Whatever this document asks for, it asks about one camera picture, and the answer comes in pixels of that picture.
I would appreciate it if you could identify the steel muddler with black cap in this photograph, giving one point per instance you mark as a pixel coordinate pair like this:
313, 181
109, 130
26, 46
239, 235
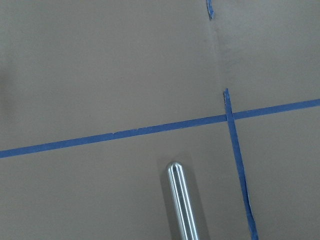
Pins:
182, 201

